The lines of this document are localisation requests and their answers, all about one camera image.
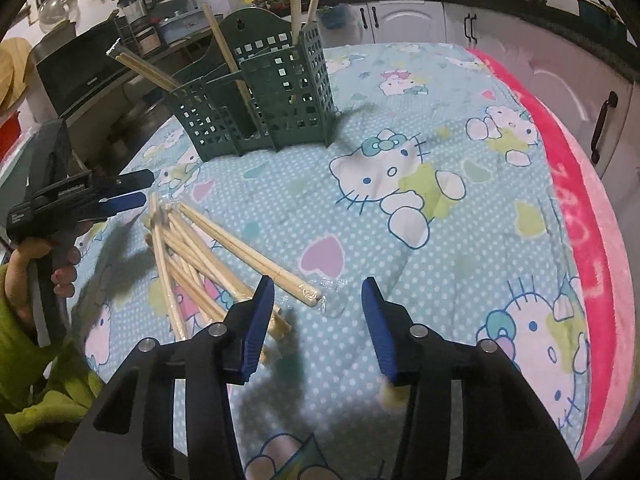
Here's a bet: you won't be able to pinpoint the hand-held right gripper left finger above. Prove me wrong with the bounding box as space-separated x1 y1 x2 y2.
54 275 277 480

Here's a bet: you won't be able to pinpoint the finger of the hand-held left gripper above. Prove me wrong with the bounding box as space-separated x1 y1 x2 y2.
92 169 154 194
97 191 149 214

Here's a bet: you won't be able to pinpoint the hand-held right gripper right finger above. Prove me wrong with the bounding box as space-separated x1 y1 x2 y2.
361 276 582 480

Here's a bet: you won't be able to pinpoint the bunch of wooden chopsticks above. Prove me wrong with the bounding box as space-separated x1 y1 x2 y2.
142 192 323 366

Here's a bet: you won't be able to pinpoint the green plastic utensil basket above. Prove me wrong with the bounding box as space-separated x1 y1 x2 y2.
166 9 335 162

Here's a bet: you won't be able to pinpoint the person's left forearm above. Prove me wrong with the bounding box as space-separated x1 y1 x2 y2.
0 265 108 441

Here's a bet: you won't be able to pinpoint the person's left hand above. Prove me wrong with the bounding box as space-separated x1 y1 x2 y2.
4 237 82 321

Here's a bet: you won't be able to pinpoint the red basin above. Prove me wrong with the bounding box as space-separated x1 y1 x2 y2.
0 110 22 160

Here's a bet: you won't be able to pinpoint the cartoon cat print bedsheet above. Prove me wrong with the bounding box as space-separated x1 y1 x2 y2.
75 41 593 480

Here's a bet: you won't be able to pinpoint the black microwave oven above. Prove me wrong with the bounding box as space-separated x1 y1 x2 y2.
34 19 132 117

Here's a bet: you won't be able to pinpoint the round wooden board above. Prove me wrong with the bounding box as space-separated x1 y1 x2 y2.
0 37 33 111

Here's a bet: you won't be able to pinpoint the jar of grains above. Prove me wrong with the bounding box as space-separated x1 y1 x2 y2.
134 26 160 56

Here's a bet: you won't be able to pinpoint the steel shelf rack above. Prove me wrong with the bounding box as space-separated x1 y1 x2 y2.
60 35 216 171

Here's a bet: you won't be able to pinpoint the light blue dish box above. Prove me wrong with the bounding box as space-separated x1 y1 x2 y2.
156 7 213 45

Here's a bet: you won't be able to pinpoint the blender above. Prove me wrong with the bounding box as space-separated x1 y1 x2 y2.
117 0 157 22

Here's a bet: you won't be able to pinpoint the glass pot lid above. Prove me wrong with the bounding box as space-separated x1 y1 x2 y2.
38 0 80 28

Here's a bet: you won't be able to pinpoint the pink blanket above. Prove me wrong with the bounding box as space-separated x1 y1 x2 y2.
467 46 637 462

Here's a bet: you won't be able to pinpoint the blue plastic bag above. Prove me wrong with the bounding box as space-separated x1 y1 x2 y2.
320 2 354 32

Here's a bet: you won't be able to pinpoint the white lower kitchen cabinets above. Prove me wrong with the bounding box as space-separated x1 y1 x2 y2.
295 0 640 171

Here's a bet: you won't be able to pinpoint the black kitchen countertop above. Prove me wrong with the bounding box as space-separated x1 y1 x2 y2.
270 0 640 91

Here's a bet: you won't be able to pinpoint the blue pot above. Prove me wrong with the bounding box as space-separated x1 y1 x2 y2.
576 0 627 43

